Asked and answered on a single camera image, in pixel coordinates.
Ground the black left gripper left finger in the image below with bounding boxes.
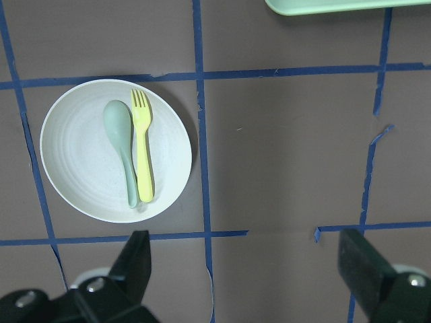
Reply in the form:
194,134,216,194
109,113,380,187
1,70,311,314
108,231,151,309

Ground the pale green plastic spoon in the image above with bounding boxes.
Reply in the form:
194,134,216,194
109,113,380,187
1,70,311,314
103,100,139,208

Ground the light green tray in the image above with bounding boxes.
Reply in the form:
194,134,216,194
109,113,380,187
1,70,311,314
265,0,430,16

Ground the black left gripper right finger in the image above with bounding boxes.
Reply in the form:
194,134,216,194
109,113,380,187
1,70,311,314
337,229,395,315

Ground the yellow plastic fork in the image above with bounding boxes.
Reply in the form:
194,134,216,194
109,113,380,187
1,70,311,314
131,89,154,203

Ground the white round plate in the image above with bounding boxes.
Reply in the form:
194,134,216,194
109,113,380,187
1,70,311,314
40,79,193,223

